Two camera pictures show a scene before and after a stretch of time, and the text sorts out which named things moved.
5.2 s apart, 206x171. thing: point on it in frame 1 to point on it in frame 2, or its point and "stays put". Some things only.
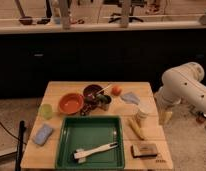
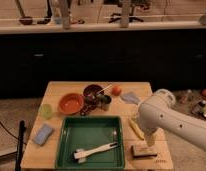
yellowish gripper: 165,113 to 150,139
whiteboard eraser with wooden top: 141,150 stays put
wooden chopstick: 104,88 stays put
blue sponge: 42,135 stays put
